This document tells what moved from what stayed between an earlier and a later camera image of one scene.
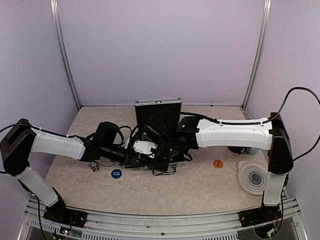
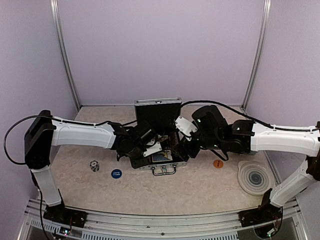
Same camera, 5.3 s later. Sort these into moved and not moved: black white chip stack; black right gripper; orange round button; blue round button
Moved: black right gripper
Not moved: black white chip stack; blue round button; orange round button
